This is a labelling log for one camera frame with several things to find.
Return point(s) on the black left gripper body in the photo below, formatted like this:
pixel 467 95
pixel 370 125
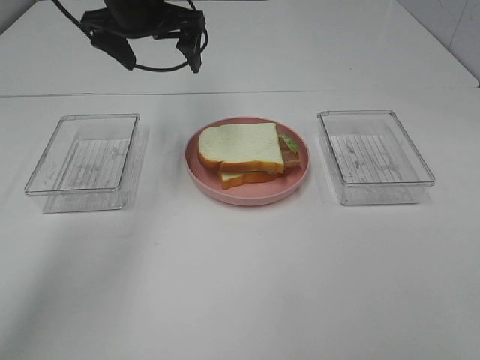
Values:
pixel 142 19

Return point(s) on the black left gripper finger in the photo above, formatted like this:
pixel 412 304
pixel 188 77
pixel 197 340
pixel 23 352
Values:
pixel 116 47
pixel 189 44

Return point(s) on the bread slice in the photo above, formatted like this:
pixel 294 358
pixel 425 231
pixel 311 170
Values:
pixel 237 148
pixel 234 179

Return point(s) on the green lettuce leaf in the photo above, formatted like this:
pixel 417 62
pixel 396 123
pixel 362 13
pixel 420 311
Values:
pixel 288 143

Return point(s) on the wavy bacon strip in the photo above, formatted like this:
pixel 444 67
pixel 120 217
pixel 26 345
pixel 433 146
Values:
pixel 290 159

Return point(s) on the left clear plastic container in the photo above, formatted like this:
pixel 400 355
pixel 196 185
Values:
pixel 90 164

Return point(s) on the clear plastic container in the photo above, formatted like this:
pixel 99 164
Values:
pixel 372 159
pixel 90 164

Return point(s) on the right clear plastic container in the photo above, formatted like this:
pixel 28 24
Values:
pixel 372 159

